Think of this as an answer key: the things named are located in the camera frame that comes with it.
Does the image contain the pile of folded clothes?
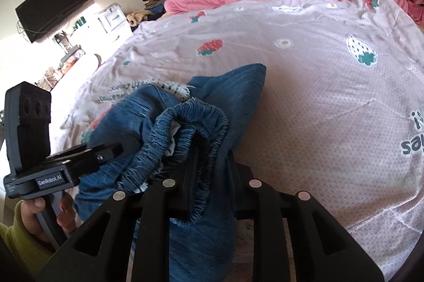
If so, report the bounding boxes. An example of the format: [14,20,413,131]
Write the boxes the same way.
[142,0,170,16]

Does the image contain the white drawer cabinet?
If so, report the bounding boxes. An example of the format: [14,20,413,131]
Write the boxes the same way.
[95,5,134,44]

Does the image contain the person's left hand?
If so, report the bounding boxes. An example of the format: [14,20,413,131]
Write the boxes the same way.
[20,193,78,242]

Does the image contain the pink strawberry printed sheet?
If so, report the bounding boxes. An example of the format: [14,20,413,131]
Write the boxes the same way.
[53,0,424,282]

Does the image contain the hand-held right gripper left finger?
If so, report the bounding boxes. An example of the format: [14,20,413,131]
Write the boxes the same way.
[36,151,201,282]

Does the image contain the black wall television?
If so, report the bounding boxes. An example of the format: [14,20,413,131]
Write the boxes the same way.
[15,0,89,43]

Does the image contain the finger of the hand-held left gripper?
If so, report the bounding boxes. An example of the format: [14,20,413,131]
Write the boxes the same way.
[87,136,142,167]

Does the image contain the beige plush toy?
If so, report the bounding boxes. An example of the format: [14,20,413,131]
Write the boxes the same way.
[127,11,150,26]

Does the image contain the cluttered white side desk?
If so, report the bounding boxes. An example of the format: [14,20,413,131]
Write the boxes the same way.
[36,32,87,91]

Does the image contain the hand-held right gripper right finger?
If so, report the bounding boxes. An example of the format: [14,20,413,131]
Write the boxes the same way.
[232,162,385,282]

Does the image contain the blue denim pants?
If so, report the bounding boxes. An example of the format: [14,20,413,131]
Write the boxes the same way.
[74,63,267,282]

